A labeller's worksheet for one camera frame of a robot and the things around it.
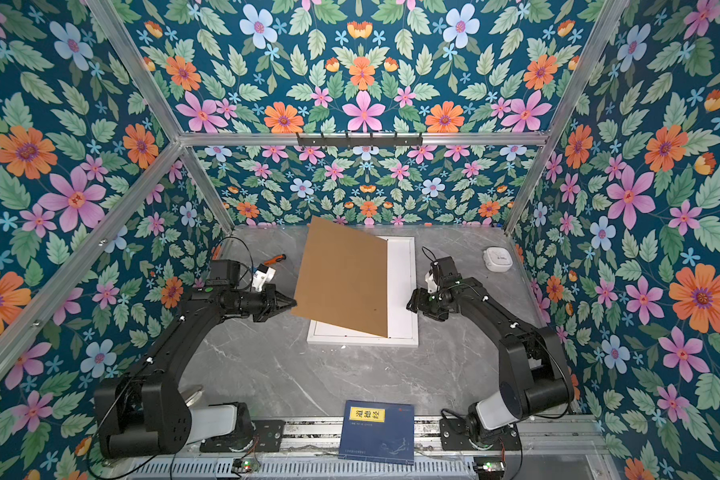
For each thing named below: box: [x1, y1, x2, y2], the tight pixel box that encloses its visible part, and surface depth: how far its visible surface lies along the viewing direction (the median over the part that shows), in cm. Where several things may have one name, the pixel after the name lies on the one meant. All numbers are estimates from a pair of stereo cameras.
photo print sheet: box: [314, 239, 412, 339], surface depth 100 cm
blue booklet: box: [339, 400, 415, 465], surface depth 75 cm
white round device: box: [483, 247, 513, 272], surface depth 108 cm
